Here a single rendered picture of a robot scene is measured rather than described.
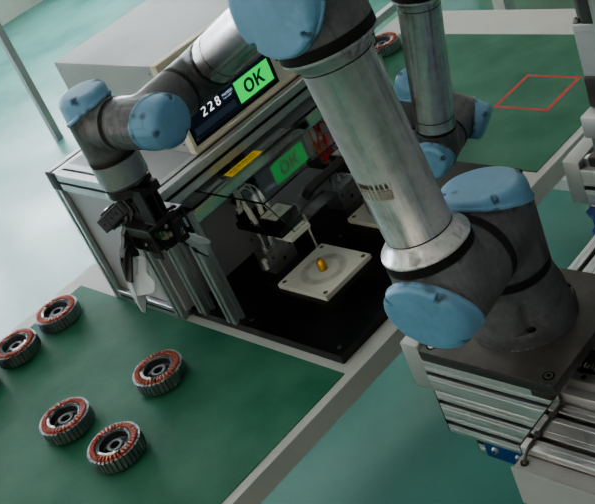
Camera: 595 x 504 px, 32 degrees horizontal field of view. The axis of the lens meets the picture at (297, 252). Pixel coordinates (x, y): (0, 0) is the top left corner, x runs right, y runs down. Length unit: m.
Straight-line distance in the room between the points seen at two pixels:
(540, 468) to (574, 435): 0.06
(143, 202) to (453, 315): 0.52
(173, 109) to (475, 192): 0.41
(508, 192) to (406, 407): 1.74
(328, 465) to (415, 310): 1.73
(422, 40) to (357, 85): 0.69
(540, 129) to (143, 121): 1.32
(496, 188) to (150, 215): 0.51
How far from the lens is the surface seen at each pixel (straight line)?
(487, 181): 1.36
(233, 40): 1.38
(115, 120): 1.43
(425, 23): 1.80
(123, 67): 2.15
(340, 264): 2.21
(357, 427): 3.01
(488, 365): 1.42
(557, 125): 2.51
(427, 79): 1.85
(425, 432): 2.91
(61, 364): 2.43
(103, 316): 2.51
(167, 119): 1.39
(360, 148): 1.16
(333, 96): 1.14
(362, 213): 2.35
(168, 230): 1.56
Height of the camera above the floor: 1.95
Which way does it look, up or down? 30 degrees down
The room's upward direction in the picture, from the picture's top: 24 degrees counter-clockwise
